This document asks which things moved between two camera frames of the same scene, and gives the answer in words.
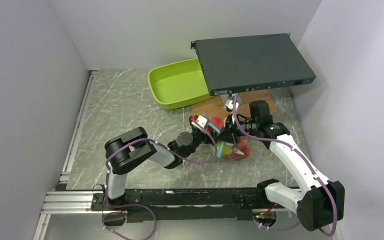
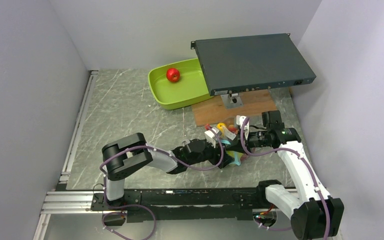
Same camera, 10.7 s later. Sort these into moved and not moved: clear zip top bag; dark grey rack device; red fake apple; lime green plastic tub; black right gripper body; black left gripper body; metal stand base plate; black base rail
Moved: clear zip top bag; red fake apple; black left gripper body; black right gripper body
Not moved: lime green plastic tub; dark grey rack device; metal stand base plate; black base rail
